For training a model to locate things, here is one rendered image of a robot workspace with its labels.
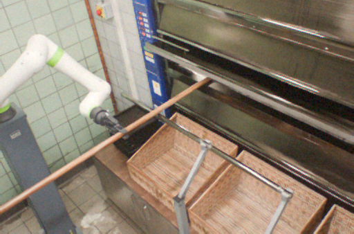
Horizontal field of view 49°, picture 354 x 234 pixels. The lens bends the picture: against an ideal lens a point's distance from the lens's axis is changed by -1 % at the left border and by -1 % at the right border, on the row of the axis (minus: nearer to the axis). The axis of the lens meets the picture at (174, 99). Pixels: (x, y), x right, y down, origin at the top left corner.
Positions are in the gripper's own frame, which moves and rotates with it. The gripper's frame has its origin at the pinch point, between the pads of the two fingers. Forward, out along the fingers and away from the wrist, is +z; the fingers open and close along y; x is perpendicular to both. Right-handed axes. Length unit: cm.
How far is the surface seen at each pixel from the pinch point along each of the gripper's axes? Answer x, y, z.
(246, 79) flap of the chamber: -54, -21, 39
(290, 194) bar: -24, 2, 87
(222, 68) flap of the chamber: -54, -21, 23
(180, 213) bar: 0, 33, 39
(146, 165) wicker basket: -23, 59, -26
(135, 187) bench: -7, 61, -17
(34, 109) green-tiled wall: 9, 38, -123
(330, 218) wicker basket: -53, 41, 92
